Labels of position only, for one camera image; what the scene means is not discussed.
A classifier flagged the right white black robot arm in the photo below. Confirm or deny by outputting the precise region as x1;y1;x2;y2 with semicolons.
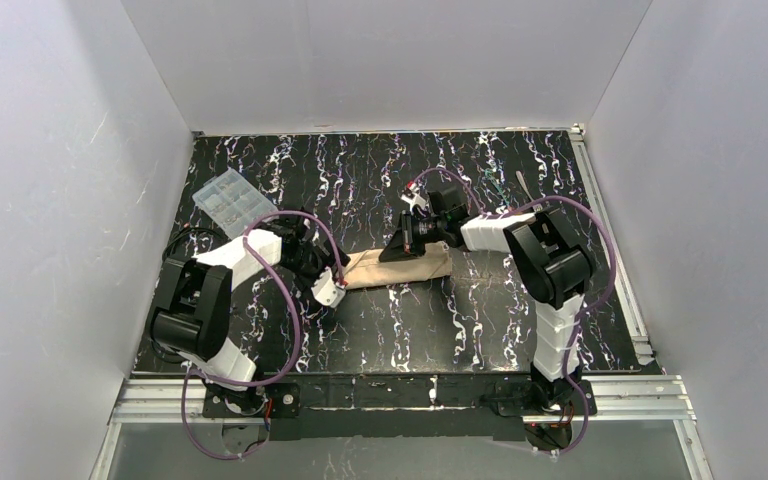
378;184;595;382

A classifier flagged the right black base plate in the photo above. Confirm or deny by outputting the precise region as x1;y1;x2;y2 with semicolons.
483;379;598;417

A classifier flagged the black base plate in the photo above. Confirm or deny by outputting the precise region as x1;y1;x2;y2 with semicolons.
202;380;301;419
483;379;598;417

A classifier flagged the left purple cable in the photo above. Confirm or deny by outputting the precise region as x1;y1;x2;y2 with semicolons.
179;210;352;462

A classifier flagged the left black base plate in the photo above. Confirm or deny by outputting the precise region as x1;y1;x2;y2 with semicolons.
202;380;301;419

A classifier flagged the aluminium frame rail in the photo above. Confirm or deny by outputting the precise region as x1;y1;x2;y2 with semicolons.
111;374;697;424

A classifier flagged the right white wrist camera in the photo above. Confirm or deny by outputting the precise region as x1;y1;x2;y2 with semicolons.
400;182;427;213

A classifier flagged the black coiled cable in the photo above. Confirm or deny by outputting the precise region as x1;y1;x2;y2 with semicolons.
150;225;226;366

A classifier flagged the beige cloth napkin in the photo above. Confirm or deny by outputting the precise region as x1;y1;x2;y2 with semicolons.
344;243;453;290

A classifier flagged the purple cable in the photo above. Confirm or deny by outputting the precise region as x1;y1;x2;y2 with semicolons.
179;210;352;462
403;166;618;458

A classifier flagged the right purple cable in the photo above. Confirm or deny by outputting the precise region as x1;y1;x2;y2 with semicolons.
403;166;618;458

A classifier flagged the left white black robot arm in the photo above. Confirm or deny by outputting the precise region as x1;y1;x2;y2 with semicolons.
146;210;350;391

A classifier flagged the clear plastic screw box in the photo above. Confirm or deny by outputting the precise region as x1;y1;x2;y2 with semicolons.
192;169;278;239

